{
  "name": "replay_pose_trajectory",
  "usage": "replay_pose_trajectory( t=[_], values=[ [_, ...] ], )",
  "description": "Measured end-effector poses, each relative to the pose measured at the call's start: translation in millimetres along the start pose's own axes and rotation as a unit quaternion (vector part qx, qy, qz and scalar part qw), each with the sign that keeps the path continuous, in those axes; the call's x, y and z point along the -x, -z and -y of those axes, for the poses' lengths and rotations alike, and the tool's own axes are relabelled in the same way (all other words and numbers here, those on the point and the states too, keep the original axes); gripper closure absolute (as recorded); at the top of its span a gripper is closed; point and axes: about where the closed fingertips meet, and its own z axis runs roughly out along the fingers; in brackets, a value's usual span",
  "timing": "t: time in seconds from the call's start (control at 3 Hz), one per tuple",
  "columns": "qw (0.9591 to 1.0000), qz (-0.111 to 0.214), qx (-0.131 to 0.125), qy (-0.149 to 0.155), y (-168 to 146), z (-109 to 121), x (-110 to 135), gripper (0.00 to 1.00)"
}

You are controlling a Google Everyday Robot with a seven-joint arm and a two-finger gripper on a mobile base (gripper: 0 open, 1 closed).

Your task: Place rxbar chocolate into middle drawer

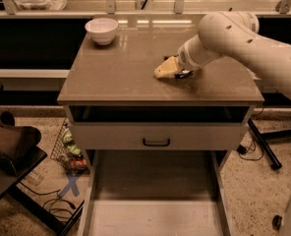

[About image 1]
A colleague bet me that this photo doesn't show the black floor cables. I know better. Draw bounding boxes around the black floor cables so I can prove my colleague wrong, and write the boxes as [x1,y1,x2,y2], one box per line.
[19,180,79,222]

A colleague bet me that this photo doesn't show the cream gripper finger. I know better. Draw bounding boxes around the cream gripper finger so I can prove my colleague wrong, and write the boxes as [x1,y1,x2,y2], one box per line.
[154,68,175,79]

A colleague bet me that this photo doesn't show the black caster wheel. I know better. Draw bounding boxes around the black caster wheel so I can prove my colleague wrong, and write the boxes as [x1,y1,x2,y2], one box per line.
[272,215,282,230]

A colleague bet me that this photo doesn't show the black drawer handle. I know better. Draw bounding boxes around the black drawer handle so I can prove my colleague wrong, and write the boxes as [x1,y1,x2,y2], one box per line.
[142,138,171,148]

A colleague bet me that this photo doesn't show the dark chocolate bar wrapper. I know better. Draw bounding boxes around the dark chocolate bar wrapper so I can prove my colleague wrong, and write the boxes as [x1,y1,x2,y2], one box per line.
[164,55,194,79]

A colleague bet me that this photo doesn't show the black stand leg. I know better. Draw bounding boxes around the black stand leg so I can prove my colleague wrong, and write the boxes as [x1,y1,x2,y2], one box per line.
[248,119,282,171]

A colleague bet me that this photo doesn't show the black cable with plug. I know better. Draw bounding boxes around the black cable with plug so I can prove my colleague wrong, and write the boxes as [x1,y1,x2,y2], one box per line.
[236,138,265,162]

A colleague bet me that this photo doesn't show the wire basket with items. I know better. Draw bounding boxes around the wire basket with items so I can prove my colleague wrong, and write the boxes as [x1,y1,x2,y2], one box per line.
[50,119,87,172]

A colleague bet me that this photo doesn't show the open grey middle drawer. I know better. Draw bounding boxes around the open grey middle drawer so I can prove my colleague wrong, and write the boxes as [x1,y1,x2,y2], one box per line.
[77,150,233,236]

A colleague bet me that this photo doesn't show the dark office chair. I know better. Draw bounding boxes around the dark office chair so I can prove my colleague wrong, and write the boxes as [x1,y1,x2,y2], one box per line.
[0,83,84,236]

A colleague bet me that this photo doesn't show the white ceramic bowl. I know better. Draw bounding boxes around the white ceramic bowl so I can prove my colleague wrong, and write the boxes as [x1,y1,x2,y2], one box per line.
[85,18,119,45]

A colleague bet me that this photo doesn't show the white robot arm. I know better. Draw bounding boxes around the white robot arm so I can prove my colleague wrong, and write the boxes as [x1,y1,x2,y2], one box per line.
[154,12,291,236]

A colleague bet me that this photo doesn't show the closed grey top drawer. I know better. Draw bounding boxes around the closed grey top drawer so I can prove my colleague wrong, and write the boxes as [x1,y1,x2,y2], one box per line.
[70,122,248,150]

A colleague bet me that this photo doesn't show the grey drawer cabinet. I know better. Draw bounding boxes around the grey drawer cabinet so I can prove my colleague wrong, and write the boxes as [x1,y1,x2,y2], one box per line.
[56,13,264,236]

